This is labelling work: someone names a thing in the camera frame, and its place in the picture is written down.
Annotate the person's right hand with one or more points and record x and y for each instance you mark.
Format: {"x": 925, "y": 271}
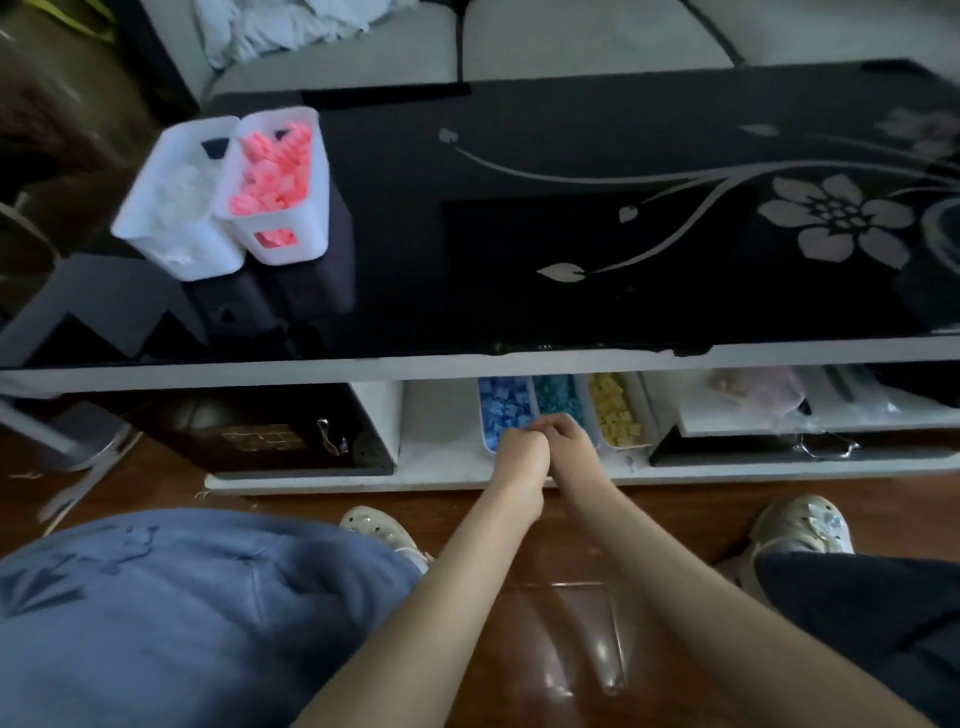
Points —
{"x": 577, "y": 457}

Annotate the person's left hand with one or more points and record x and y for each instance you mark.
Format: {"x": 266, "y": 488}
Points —
{"x": 517, "y": 465}

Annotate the lavender plastic bag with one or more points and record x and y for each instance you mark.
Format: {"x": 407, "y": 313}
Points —
{"x": 761, "y": 390}

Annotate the pile of white blocks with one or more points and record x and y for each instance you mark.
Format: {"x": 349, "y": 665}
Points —
{"x": 180, "y": 202}

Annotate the person's right forearm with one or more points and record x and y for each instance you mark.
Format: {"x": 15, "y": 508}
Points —
{"x": 735, "y": 630}

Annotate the person's left forearm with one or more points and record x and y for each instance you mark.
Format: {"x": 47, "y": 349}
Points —
{"x": 420, "y": 630}

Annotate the person's left shoe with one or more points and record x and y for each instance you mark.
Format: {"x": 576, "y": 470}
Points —
{"x": 375, "y": 529}

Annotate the person's shoe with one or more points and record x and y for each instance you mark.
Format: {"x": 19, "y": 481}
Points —
{"x": 375, "y": 529}
{"x": 802, "y": 525}

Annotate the person's right shoe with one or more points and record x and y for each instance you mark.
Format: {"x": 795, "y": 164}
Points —
{"x": 802, "y": 525}

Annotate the person's right leg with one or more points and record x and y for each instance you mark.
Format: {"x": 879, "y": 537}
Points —
{"x": 877, "y": 630}

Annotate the person's leg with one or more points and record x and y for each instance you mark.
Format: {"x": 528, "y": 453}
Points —
{"x": 877, "y": 630}
{"x": 187, "y": 615}

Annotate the person's left leg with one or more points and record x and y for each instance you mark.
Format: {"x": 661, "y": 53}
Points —
{"x": 187, "y": 615}

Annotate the dark drawer white interior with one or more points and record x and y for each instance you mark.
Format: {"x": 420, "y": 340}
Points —
{"x": 750, "y": 431}

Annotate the black glass coffee table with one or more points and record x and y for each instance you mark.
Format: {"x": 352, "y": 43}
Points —
{"x": 525, "y": 262}

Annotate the dark drawer gold pattern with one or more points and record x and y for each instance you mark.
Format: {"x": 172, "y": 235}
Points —
{"x": 225, "y": 420}

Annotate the grey sofa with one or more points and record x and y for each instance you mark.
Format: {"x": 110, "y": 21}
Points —
{"x": 585, "y": 37}

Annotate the crumpled white cloth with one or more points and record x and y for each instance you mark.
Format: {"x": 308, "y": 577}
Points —
{"x": 285, "y": 26}

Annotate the glossy brown shopping bag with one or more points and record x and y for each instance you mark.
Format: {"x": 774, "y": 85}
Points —
{"x": 60, "y": 112}

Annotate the yellow bag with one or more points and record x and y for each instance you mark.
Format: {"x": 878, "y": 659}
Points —
{"x": 75, "y": 15}

